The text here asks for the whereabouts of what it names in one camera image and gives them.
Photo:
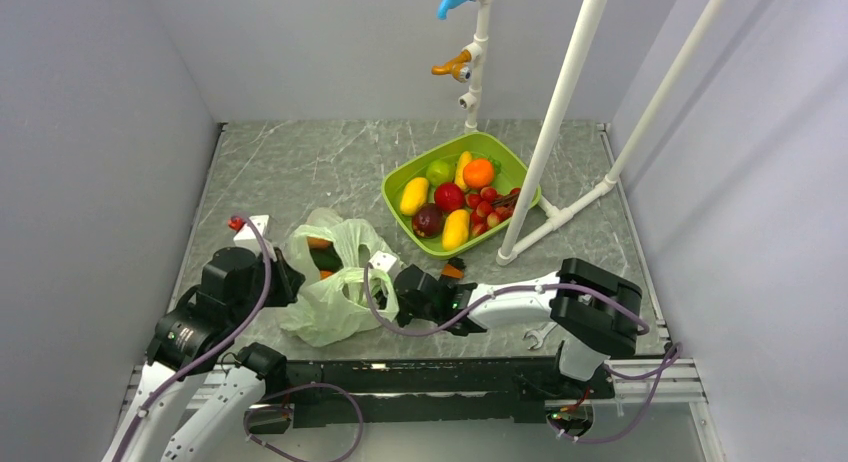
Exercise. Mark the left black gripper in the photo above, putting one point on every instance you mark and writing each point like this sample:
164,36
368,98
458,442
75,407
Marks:
290,281

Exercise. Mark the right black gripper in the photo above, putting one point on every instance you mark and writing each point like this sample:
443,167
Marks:
381,297

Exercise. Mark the light green plastic bag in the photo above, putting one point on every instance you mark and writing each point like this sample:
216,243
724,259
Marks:
331,309

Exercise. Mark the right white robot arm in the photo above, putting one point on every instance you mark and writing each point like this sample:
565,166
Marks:
598,310

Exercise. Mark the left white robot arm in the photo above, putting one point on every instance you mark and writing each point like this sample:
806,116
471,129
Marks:
235,284

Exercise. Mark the orange black small tool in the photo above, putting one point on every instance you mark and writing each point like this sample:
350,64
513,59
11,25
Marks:
454,268

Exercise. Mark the yellow mango front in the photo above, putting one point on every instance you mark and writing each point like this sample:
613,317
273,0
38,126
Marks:
456,230

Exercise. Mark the yellow mango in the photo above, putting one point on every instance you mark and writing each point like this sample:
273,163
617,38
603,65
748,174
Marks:
456,230
414,196

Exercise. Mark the dark purple mangosteen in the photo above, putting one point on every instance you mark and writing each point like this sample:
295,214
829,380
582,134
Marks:
428,221

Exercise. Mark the green plastic basket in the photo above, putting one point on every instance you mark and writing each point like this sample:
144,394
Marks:
511,172

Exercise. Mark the yellow mango left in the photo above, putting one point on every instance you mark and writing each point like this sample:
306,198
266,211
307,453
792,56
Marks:
414,196

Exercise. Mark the red apple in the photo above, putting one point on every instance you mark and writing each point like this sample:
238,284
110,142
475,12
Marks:
449,197

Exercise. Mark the yellow banana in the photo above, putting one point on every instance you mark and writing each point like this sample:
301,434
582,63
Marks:
464,159

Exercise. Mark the green apple in basket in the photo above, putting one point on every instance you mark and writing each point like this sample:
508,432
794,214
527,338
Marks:
439,172

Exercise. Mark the silver wrench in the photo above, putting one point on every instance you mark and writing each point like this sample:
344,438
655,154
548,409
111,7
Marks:
536,337

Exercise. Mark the orange fruit in basket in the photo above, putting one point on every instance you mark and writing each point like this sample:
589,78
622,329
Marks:
479,173

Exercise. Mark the white pipe with faucets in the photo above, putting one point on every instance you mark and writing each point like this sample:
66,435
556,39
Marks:
478,49

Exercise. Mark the orange faucet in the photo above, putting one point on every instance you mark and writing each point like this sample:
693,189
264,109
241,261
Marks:
458,67

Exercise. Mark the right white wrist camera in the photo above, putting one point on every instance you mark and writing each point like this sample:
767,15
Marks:
386,263

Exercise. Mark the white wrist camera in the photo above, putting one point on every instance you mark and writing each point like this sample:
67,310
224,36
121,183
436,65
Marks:
251,233
386,263

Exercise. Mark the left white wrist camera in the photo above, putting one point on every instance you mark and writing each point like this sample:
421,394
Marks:
251,233

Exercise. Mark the white pvc pipe frame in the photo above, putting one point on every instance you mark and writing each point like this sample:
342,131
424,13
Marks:
583,34

